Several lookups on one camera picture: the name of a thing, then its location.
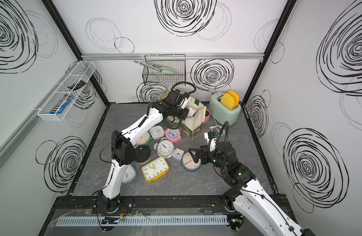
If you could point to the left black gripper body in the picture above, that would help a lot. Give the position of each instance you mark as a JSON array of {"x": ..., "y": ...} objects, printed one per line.
[{"x": 179, "y": 113}]

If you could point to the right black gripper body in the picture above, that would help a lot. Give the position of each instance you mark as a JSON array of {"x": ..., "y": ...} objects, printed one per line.
[{"x": 215, "y": 159}]

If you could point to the blue beige round clock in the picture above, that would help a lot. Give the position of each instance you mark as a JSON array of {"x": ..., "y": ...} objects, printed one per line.
[{"x": 188, "y": 163}]

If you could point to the small white square clock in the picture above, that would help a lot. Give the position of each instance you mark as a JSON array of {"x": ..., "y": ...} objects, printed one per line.
[{"x": 178, "y": 154}]

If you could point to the cream canvas tote bag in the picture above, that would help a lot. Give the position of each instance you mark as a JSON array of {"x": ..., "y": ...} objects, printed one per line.
[{"x": 190, "y": 127}]

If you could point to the green round alarm clock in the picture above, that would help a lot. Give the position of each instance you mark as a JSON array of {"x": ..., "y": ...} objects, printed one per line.
[{"x": 145, "y": 139}]

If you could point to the yellow rectangular alarm clock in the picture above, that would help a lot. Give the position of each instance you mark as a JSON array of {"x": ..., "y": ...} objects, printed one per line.
[{"x": 155, "y": 170}]

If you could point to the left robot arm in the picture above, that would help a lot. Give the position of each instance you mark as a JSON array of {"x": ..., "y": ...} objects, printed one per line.
[{"x": 122, "y": 144}]

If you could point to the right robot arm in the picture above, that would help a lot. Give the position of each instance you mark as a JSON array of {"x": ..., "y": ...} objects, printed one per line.
[{"x": 246, "y": 195}]

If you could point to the pink round alarm clock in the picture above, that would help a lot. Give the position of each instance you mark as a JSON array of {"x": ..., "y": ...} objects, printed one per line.
[{"x": 173, "y": 135}]

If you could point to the white twin bell clock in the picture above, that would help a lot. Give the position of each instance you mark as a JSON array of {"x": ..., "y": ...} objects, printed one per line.
[{"x": 164, "y": 148}]

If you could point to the clock lying face down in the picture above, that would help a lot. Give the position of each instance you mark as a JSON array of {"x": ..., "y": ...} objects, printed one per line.
[{"x": 143, "y": 154}]

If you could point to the pale blue square clock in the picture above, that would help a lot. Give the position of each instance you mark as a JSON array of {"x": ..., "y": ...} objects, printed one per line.
[{"x": 129, "y": 175}]

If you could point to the green kitchen tongs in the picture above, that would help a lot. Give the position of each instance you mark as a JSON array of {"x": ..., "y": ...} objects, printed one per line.
[{"x": 163, "y": 70}]

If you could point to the pink cup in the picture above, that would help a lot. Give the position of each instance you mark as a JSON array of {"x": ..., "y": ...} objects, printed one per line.
[{"x": 207, "y": 116}]

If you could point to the mint green toaster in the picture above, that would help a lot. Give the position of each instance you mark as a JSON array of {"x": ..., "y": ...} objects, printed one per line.
[{"x": 222, "y": 113}]

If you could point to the yellow toast slice front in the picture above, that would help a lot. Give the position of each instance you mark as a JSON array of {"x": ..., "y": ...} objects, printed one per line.
[{"x": 229, "y": 100}]

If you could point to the yellow toast slice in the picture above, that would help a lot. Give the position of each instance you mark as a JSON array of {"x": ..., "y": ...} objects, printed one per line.
[
  {"x": 229, "y": 100},
  {"x": 236, "y": 96}
]

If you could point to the yellow toast slice back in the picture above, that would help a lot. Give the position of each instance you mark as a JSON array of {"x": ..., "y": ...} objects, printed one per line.
[{"x": 236, "y": 96}]

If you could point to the black remote control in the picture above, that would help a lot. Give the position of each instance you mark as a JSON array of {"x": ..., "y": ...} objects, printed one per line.
[{"x": 77, "y": 86}]

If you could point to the blue candy packet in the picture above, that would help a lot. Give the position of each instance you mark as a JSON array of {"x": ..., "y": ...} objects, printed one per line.
[{"x": 62, "y": 104}]

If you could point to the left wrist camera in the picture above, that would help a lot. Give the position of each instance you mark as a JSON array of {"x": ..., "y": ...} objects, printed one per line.
[{"x": 188, "y": 104}]

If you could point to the black wire basket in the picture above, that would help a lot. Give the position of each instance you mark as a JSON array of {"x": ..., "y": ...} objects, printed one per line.
[{"x": 177, "y": 62}]

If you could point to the white wire wall shelf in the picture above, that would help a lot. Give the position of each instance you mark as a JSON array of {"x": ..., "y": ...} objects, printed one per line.
[{"x": 79, "y": 71}]

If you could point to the white cable duct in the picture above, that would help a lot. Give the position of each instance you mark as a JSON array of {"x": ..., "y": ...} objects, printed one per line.
[{"x": 181, "y": 220}]

